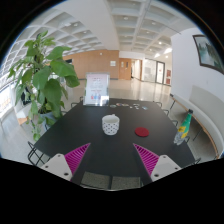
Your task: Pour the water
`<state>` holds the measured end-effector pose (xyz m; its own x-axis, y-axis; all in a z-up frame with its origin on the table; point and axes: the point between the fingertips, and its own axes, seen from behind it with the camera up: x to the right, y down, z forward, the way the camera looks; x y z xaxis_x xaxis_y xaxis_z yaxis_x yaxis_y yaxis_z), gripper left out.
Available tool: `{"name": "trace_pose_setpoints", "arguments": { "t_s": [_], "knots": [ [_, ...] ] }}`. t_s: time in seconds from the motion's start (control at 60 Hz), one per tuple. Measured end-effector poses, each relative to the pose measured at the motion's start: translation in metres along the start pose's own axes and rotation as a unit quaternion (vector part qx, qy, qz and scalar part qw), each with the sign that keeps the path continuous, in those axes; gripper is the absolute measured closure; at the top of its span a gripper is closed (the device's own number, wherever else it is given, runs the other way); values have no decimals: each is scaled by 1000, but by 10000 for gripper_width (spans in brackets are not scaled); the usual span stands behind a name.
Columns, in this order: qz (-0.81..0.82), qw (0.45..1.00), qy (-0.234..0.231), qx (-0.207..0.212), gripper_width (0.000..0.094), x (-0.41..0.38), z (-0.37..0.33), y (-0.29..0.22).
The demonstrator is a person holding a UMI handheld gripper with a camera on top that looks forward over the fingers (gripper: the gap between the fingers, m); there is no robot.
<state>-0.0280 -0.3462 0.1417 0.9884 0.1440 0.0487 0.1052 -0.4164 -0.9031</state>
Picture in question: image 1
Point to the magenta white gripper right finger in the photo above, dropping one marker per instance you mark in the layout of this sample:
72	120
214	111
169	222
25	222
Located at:
156	166

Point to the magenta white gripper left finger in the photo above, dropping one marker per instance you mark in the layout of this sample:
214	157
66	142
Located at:
65	165

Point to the green plastic water bottle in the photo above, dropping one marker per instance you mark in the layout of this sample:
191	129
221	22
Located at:
183	129

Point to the grey seat cushion left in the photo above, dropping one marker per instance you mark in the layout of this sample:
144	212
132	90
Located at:
95	180

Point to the grey seat cushion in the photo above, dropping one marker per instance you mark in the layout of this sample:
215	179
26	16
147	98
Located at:
122	183
95	180

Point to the red round coaster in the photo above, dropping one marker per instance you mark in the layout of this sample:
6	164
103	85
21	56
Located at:
141	131

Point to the grey seat cushion right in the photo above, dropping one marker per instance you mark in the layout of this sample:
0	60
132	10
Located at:
122	183

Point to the white dotted mug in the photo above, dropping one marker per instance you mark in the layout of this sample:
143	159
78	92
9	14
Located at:
110	124

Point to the acrylic sign stand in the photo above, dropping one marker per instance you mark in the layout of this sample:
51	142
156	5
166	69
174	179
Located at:
96	89

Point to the large green potted plant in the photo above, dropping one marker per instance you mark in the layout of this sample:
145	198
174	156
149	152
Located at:
39	77

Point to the framed landscape painting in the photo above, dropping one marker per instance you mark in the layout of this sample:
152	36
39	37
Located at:
208	57

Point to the black wire chair left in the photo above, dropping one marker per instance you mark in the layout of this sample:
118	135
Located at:
36	157

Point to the long wooden wall bench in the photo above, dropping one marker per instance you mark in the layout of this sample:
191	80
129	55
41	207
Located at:
208	111

